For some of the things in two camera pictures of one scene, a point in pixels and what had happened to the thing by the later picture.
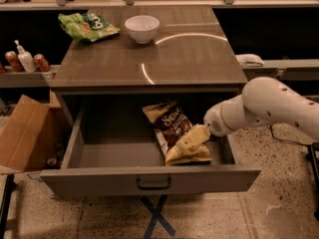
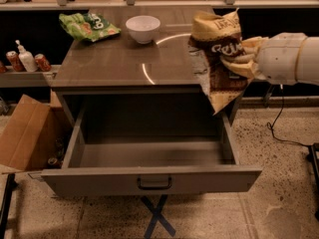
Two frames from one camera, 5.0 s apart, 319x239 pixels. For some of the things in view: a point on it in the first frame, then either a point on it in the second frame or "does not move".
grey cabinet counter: x=189 y=55 does not move
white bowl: x=143 y=28 does not move
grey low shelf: x=14 y=79 does not move
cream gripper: x=215 y=120 -> x=280 y=59
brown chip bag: x=169 y=125 -> x=212 y=35
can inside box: x=52 y=161 does not move
